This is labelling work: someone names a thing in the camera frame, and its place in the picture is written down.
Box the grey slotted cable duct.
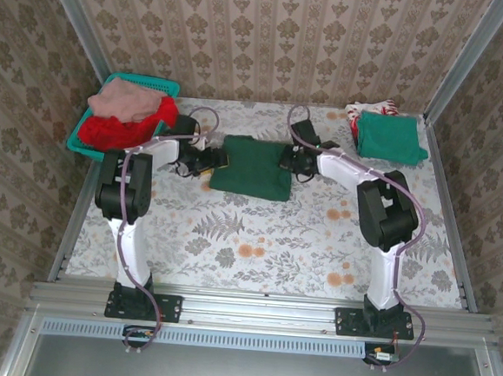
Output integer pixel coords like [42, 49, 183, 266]
[42, 315, 367, 360]

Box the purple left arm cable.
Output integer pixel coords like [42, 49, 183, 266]
[107, 100, 222, 360]

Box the red and white patterned t-shirt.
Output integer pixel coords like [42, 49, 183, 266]
[341, 95, 401, 150]

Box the aluminium frame post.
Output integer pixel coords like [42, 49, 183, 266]
[30, 0, 131, 105]
[422, 0, 503, 130]

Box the teal plastic basket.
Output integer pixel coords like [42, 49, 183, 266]
[64, 68, 182, 173]

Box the floral table cloth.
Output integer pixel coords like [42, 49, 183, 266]
[64, 88, 480, 310]

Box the pink t-shirt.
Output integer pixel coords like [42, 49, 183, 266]
[85, 74, 168, 126]

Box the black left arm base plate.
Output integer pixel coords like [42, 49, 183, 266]
[103, 288, 184, 326]

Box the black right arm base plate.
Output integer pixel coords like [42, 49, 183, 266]
[334, 307, 417, 342]

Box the long aluminium mounting rail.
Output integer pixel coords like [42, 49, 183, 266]
[27, 273, 498, 350]

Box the dark green t-shirt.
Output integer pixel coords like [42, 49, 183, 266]
[207, 132, 297, 203]

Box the aluminium table side rail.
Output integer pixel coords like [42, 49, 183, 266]
[47, 157, 106, 286]
[407, 116, 493, 313]

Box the folded teal green t-shirt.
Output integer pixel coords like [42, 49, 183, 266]
[353, 110, 434, 164]

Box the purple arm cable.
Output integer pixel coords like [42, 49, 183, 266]
[107, 100, 222, 360]
[268, 103, 442, 375]

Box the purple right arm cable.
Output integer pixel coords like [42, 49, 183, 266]
[268, 103, 442, 375]

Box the small connector circuit board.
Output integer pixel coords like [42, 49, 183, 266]
[122, 323, 158, 349]
[362, 340, 400, 366]

